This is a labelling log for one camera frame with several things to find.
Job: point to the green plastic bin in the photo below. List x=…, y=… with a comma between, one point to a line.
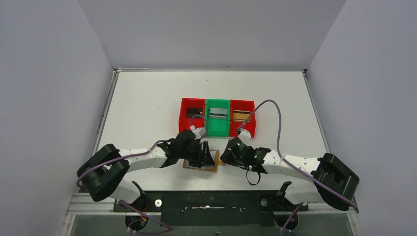
x=217, y=127

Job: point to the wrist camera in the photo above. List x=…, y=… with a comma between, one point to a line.
x=199, y=132
x=244, y=135

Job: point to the black card in bin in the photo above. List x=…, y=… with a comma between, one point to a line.
x=190, y=112

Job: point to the yellow leather card holder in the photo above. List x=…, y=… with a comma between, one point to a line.
x=207, y=168

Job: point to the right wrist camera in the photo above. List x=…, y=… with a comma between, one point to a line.
x=244, y=135

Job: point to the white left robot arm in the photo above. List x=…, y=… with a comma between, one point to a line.
x=103, y=174

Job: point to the gold card in bin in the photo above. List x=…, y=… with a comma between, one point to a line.
x=241, y=116

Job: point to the aluminium table frame rail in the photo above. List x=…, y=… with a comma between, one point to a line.
x=82, y=204

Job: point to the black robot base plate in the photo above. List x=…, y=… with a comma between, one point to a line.
x=265, y=208

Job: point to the left red plastic bin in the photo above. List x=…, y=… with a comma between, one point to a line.
x=184, y=122

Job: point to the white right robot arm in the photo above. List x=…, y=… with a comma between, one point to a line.
x=327, y=178

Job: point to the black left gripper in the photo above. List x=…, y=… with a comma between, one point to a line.
x=200, y=155

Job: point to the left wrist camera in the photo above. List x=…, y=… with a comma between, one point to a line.
x=199, y=132

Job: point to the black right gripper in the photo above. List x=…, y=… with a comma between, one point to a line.
x=230, y=155

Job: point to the silver card in bin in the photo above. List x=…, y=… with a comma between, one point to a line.
x=215, y=112

